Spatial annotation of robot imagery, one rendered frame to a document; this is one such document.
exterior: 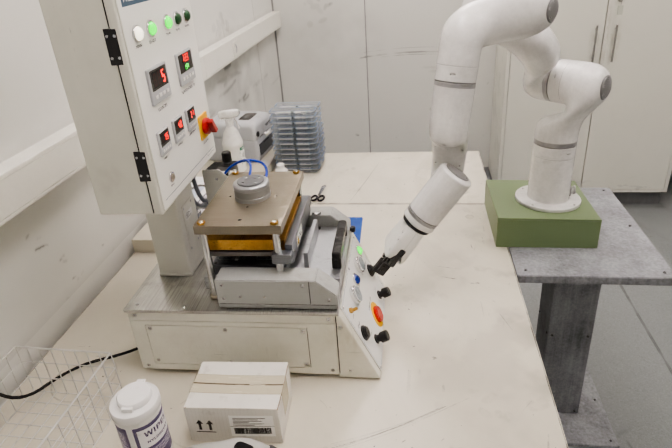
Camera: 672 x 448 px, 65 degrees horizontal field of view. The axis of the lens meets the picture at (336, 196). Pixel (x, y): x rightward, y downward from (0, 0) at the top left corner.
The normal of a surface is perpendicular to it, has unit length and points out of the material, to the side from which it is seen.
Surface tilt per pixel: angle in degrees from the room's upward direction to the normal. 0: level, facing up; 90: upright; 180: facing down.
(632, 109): 90
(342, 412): 0
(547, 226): 90
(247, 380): 1
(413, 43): 90
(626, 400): 0
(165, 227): 90
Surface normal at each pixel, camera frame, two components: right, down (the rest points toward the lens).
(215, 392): -0.05, -0.90
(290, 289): -0.11, 0.44
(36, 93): 0.99, 0.00
